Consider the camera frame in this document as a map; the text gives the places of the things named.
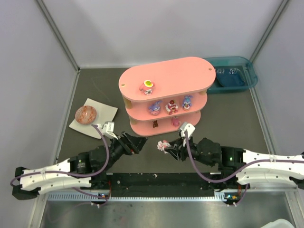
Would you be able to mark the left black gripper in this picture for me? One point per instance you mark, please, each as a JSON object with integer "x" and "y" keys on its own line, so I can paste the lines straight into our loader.
{"x": 126, "y": 144}

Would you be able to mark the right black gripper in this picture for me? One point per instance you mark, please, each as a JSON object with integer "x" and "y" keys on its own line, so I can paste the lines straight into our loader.
{"x": 179, "y": 147}

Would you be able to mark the pink bonnet melody toy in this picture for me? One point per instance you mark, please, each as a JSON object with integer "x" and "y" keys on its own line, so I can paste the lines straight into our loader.
{"x": 163, "y": 145}

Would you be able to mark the purple bunny head toy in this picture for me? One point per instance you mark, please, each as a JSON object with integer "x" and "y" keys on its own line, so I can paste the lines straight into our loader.
{"x": 155, "y": 108}

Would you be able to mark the red strawberry cake toy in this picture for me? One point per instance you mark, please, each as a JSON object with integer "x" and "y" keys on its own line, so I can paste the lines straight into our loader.
{"x": 171, "y": 107}

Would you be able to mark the purple long-ear bunny toy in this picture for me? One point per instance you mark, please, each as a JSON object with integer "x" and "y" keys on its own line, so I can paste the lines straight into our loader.
{"x": 186, "y": 104}

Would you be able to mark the pink doll green bow toy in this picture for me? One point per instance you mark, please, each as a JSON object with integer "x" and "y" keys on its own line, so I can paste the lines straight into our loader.
{"x": 147, "y": 87}

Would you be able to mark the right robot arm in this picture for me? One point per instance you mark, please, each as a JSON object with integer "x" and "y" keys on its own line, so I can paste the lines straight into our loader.
{"x": 237, "y": 166}

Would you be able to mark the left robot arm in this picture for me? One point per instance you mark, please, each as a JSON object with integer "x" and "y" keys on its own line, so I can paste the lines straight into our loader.
{"x": 86, "y": 171}

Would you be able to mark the pink figure toy on shelf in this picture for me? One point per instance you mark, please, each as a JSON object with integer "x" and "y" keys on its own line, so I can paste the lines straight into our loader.
{"x": 175, "y": 121}

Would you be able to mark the pink three-tier toy shelf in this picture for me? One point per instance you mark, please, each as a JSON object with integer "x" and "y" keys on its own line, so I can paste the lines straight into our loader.
{"x": 174, "y": 80}

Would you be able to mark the small brown bear toy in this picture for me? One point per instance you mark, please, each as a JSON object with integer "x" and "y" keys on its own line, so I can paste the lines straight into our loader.
{"x": 155, "y": 124}

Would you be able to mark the white square plate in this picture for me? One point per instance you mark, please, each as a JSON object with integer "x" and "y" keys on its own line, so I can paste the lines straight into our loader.
{"x": 104, "y": 113}

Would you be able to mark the red patterned bowl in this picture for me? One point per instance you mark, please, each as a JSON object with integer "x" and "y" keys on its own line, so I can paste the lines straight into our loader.
{"x": 85, "y": 115}

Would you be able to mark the teal plastic bin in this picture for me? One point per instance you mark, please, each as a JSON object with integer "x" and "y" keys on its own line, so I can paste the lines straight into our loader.
{"x": 241, "y": 63}

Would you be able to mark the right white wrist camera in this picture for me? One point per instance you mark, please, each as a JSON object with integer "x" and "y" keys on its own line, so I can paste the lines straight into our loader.
{"x": 186, "y": 127}

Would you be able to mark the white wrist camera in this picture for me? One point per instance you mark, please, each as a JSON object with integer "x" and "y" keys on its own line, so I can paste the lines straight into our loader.
{"x": 186, "y": 127}
{"x": 107, "y": 129}

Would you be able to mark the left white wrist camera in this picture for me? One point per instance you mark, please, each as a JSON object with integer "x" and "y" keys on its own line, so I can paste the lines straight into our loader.
{"x": 107, "y": 129}

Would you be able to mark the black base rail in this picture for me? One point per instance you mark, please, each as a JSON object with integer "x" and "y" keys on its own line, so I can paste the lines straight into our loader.
{"x": 159, "y": 185}

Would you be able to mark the white slotted cable duct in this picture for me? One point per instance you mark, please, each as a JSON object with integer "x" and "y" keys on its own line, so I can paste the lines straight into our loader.
{"x": 76, "y": 196}

